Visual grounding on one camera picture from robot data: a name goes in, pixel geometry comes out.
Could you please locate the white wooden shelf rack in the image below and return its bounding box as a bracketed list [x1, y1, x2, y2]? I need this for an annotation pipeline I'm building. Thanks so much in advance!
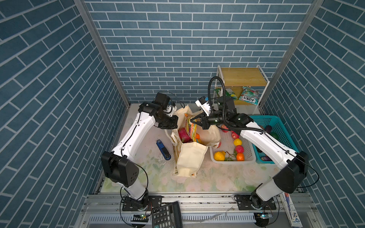
[216, 65, 270, 115]

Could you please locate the white plastic fruit basket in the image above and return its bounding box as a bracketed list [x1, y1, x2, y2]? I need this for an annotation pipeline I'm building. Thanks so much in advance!
[210, 129, 256, 165]

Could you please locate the black calculator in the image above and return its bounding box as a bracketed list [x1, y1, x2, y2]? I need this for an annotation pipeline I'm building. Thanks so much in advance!
[151, 201, 183, 228]

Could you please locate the white toothpaste box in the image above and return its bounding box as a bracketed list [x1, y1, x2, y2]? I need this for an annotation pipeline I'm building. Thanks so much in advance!
[280, 192, 303, 228]

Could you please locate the small orange fruit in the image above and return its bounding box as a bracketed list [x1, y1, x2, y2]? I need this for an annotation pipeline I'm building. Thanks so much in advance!
[236, 153, 245, 161]

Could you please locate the teal foxs candy bag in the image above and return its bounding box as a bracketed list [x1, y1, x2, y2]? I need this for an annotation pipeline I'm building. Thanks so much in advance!
[238, 86, 259, 105]

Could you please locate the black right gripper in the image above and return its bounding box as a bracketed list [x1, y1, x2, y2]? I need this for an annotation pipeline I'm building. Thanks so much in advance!
[190, 110, 228, 129]

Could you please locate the cream floral tote bag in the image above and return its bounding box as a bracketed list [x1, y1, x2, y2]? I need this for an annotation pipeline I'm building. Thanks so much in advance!
[165, 105, 221, 178]

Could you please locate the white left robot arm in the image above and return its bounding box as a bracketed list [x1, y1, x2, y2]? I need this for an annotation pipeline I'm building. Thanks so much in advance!
[101, 111, 157, 200]

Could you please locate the pink dragon fruit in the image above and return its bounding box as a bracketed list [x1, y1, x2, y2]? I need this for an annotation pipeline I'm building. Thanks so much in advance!
[178, 128, 192, 143]

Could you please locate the teal plastic vegetable basket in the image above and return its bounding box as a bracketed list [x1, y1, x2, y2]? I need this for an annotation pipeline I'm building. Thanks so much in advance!
[251, 116, 299, 164]

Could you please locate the aluminium corner post right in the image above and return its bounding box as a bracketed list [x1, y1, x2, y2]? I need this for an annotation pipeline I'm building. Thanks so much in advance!
[259, 0, 324, 109]

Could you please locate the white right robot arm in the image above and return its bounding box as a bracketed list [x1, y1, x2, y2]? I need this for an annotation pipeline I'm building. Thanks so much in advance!
[192, 97, 309, 208]

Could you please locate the colourful snack bag top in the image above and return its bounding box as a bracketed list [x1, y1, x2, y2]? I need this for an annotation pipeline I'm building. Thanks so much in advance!
[185, 114, 201, 143]

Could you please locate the blue stapler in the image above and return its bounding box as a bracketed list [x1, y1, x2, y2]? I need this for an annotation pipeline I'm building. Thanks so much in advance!
[156, 140, 171, 161]

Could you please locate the yellow lemon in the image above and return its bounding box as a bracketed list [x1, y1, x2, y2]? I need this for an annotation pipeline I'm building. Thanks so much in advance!
[213, 151, 226, 162]

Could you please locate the floral table mat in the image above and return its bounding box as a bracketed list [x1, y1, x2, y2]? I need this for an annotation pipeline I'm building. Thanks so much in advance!
[101, 125, 294, 193]

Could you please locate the green snack bag lower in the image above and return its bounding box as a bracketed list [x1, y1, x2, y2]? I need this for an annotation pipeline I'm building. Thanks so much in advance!
[213, 87, 238, 101]

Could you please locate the aluminium corner post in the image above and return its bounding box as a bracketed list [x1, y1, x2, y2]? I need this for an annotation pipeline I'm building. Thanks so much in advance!
[259, 0, 324, 109]
[74, 0, 130, 108]

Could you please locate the aluminium corner post left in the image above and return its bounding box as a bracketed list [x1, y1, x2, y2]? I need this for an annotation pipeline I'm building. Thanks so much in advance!
[74, 0, 130, 108]

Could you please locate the yellow round fruit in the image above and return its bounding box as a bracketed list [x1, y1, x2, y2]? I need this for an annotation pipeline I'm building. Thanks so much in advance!
[233, 138, 242, 146]

